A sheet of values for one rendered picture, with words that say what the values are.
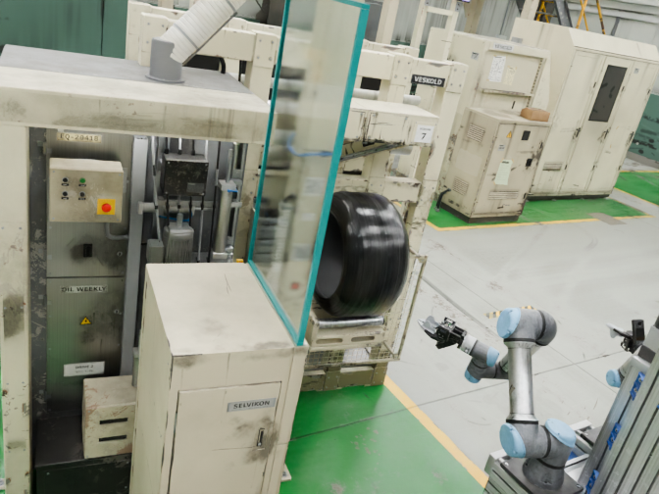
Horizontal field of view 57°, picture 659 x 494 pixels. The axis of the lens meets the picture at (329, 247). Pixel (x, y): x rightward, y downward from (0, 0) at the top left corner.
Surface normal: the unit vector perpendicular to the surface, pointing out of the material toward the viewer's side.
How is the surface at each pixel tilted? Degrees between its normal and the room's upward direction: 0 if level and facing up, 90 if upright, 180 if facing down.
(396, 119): 90
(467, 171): 90
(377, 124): 90
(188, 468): 90
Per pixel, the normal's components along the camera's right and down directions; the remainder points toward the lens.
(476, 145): -0.84, 0.06
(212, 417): 0.38, 0.43
